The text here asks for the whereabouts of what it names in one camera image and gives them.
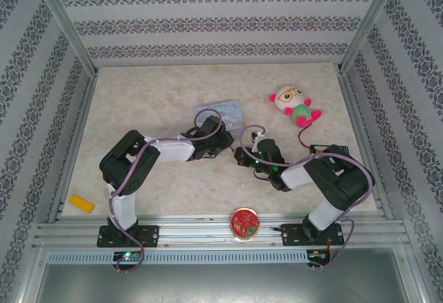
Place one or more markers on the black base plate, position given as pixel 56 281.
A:
pixel 294 234
pixel 149 235

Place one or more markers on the aluminium front rail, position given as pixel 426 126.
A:
pixel 194 230

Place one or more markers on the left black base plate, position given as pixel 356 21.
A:
pixel 149 235

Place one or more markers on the blue cartoon tin box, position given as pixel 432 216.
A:
pixel 232 112

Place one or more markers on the round red gold tin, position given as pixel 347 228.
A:
pixel 245 223

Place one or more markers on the yellow rectangular block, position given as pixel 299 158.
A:
pixel 81 203

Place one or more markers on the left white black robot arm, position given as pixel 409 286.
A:
pixel 173 151

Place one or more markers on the grey metal sheet panel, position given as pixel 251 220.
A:
pixel 221 285

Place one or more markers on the aluminium frame post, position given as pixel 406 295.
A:
pixel 372 19
pixel 65 23

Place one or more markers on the aluminium side rail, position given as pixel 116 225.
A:
pixel 363 126
pixel 74 144

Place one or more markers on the plush toy with glasses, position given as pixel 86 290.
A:
pixel 292 97

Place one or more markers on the circuit board with green light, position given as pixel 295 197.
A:
pixel 128 256

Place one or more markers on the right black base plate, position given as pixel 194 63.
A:
pixel 294 234

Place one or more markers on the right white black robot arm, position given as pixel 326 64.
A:
pixel 339 178

